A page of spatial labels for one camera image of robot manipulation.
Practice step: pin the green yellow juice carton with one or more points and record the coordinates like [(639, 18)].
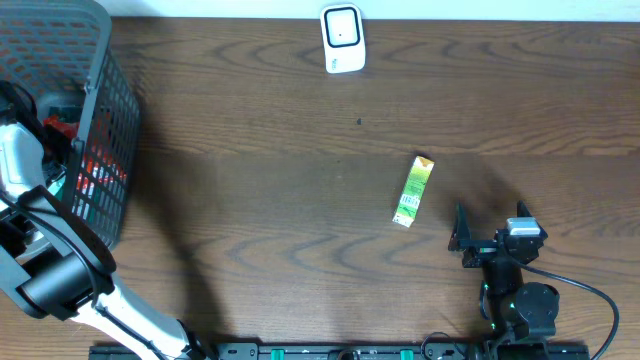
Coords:
[(412, 192)]

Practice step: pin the white barcode scanner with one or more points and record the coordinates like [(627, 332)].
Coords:
[(343, 38)]

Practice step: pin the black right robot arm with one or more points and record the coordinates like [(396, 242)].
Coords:
[(522, 314)]

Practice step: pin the grey plastic mesh basket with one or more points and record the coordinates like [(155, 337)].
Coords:
[(58, 56)]

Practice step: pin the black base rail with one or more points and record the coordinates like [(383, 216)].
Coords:
[(433, 351)]

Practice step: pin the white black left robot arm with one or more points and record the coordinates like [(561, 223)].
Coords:
[(75, 278)]

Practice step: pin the red snack stick packet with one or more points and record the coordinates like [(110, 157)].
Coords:
[(62, 127)]

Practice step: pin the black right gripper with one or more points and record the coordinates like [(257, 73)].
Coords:
[(462, 230)]

